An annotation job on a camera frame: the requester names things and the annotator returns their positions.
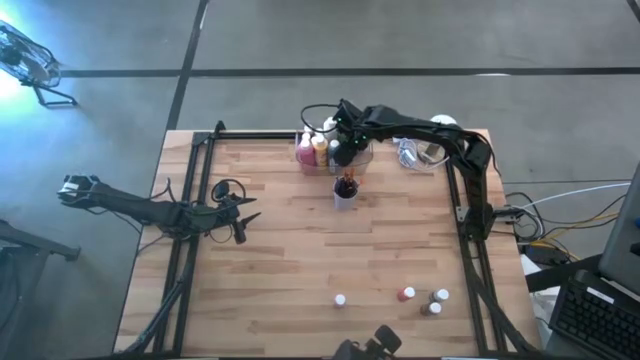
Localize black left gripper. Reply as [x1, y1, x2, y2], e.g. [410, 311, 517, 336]
[192, 197, 262, 245]

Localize large teal paint bottle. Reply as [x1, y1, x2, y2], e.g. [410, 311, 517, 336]
[327, 139, 342, 174]

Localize large yellow paint bottle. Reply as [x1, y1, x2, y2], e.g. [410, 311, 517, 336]
[312, 134, 330, 168]

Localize large red paint bottle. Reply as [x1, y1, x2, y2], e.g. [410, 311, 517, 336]
[297, 138, 317, 169]

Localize lilac plastic cup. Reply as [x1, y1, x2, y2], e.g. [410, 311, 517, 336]
[333, 174, 360, 211]

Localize clear plastic bin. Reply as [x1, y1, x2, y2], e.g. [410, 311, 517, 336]
[294, 122, 375, 176]

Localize white mushroom lamp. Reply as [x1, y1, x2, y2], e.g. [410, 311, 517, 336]
[422, 114, 460, 164]

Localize black cart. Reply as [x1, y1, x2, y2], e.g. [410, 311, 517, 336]
[0, 215, 82, 360]

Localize white bag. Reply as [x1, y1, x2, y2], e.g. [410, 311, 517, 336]
[519, 253, 556, 331]

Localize metal floor fan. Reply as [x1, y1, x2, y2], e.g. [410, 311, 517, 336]
[0, 19, 79, 109]

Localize computer monitor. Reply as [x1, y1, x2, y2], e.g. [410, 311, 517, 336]
[597, 160, 640, 301]

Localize black keyboard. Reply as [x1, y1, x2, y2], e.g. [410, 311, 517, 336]
[548, 269, 640, 360]

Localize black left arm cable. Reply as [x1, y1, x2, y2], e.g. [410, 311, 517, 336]
[149, 177, 249, 246]

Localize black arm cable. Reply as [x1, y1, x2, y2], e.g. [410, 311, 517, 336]
[299, 103, 346, 135]
[149, 177, 249, 246]

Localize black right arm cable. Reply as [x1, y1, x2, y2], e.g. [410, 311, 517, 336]
[299, 103, 346, 135]

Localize white cable bundle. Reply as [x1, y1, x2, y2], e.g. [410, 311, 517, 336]
[394, 137, 451, 172]

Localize white floor cable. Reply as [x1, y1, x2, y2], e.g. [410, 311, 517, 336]
[519, 180, 632, 211]

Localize yellow floor cable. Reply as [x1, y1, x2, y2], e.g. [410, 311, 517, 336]
[519, 209, 624, 262]

